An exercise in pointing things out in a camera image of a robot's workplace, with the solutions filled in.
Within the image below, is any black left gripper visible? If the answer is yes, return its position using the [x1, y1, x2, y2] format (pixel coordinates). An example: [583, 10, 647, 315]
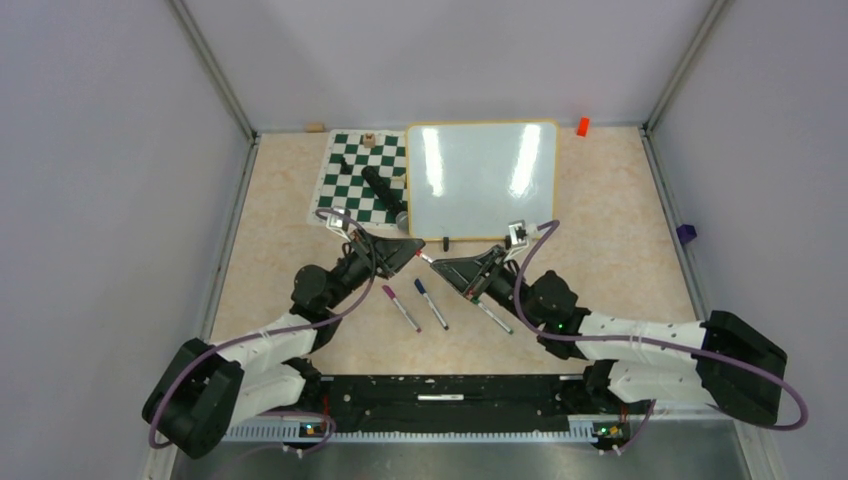
[325, 226, 426, 309]

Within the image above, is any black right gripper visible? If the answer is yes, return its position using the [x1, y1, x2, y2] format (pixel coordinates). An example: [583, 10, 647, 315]
[433, 244, 543, 329]

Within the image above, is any yellow framed whiteboard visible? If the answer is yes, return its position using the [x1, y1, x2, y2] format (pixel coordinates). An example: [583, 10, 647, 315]
[405, 119, 560, 240]

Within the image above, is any red marker pen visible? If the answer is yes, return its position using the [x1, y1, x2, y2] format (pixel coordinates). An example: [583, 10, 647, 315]
[416, 250, 434, 264]

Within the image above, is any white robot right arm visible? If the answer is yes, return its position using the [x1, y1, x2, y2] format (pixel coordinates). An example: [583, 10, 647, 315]
[429, 246, 787, 427]

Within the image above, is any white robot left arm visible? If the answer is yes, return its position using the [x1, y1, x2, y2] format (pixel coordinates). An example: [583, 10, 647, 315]
[141, 229, 426, 459]

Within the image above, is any green capped marker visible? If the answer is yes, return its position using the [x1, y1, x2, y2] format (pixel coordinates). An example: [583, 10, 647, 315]
[473, 300, 514, 335]

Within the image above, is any purple capped marker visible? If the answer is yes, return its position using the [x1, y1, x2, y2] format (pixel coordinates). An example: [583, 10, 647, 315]
[382, 285, 422, 333]

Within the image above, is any blue capped marker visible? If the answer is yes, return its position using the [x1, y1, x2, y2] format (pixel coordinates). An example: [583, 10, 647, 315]
[414, 278, 449, 331]

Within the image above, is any black glitter microphone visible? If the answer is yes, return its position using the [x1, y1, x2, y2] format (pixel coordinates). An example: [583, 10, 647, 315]
[361, 166, 409, 233]

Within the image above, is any green white chess mat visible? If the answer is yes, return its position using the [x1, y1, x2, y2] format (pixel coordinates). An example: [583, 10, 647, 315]
[306, 129, 408, 229]

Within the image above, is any black chess piece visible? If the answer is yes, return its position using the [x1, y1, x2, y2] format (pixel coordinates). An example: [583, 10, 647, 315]
[339, 157, 353, 175]

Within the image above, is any orange block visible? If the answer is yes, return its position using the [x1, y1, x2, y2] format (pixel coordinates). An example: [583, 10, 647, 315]
[576, 117, 591, 137]

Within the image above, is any purple block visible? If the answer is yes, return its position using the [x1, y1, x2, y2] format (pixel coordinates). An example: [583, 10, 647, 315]
[676, 224, 698, 245]

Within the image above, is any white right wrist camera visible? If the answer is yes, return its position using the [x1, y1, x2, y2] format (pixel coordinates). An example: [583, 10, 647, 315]
[505, 220, 538, 249]

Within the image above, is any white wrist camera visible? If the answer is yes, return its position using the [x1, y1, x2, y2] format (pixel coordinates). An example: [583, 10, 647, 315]
[324, 207, 350, 239]
[505, 220, 538, 249]

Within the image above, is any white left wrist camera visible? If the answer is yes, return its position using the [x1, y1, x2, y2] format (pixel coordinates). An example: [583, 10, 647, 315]
[324, 207, 350, 239]

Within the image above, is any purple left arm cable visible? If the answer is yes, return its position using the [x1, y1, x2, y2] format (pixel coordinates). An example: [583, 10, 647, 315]
[148, 207, 379, 452]

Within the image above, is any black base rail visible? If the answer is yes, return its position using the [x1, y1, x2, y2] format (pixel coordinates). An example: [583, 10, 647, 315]
[311, 374, 651, 437]

